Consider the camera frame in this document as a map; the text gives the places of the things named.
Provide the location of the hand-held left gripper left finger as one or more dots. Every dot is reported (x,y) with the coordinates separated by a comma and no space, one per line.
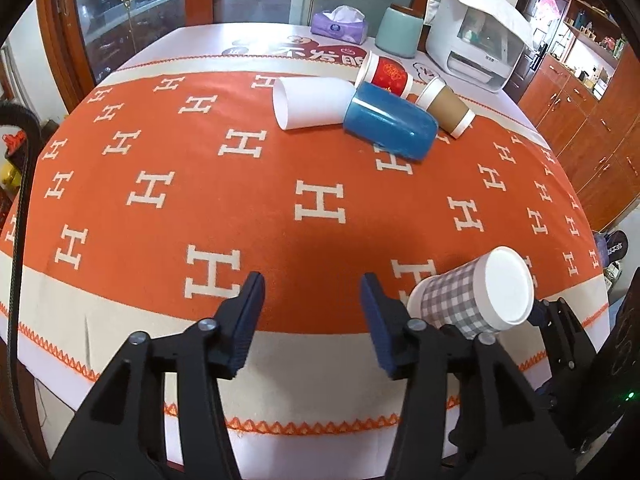
(246,322)

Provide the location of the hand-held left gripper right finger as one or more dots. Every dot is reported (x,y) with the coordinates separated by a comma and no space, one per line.
(381,325)

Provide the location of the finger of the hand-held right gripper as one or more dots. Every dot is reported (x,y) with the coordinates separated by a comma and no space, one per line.
(570,420)
(565,325)

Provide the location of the grey plaid paper cup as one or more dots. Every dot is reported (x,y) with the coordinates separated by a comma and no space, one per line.
(452,305)

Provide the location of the blue plastic cup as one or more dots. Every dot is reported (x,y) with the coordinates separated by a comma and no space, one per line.
(387,122)

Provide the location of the brown paper cup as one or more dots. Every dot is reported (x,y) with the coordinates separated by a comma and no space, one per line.
(447,110)

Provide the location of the white paper cup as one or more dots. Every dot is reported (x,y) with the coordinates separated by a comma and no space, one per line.
(312,102)

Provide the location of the red paper cup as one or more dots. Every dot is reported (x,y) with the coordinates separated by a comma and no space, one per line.
(387,75)

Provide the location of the black cap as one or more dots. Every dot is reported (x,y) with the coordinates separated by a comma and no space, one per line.
(614,247)

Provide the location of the orange patterned blanket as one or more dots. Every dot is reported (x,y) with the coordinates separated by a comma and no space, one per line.
(300,180)

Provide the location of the white countertop appliance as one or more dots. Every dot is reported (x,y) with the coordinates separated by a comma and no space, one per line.
(472,67)

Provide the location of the yellow object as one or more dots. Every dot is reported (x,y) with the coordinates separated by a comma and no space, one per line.
(7,175)

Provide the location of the mint green canister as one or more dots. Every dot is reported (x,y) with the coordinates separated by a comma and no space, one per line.
(398,32)

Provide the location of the purple tissue box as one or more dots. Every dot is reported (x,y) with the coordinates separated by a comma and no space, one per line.
(339,27)

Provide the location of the glass display cabinet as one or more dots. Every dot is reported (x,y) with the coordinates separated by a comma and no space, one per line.
(130,15)

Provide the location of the wooden wall cabinet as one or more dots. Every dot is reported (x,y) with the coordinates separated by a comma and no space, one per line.
(575,110)

